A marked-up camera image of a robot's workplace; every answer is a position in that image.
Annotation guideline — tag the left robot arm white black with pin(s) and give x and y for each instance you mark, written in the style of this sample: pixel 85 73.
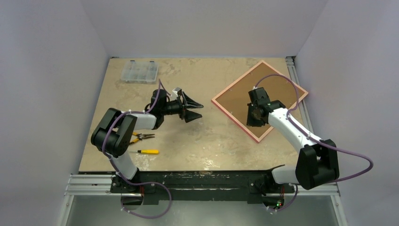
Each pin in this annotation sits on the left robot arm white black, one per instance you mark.
pixel 113 134

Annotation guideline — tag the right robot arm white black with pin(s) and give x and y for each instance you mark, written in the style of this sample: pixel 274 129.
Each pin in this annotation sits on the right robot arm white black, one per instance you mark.
pixel 317 161

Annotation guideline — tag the yellow handled pliers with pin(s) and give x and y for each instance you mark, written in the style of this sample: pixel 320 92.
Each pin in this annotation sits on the yellow handled pliers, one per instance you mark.
pixel 140 136

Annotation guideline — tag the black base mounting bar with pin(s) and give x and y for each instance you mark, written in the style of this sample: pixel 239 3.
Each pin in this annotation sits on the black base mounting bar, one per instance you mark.
pixel 250 186

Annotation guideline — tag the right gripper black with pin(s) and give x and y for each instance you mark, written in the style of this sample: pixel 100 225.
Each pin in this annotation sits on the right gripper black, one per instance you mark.
pixel 255 115

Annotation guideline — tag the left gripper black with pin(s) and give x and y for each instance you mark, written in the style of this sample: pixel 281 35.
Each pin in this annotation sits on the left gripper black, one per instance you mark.
pixel 187 103

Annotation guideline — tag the clear plastic organizer box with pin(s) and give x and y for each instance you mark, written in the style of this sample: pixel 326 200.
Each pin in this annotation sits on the clear plastic organizer box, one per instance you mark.
pixel 143 72

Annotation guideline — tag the yellow screwdriver near front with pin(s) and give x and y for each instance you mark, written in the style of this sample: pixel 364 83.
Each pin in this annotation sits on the yellow screwdriver near front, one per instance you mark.
pixel 148 151

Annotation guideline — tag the pink photo frame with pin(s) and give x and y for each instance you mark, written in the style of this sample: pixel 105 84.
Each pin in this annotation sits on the pink photo frame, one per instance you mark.
pixel 234 99

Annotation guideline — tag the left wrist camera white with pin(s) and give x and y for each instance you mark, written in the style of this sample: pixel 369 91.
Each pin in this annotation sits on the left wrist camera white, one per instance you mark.
pixel 176 93

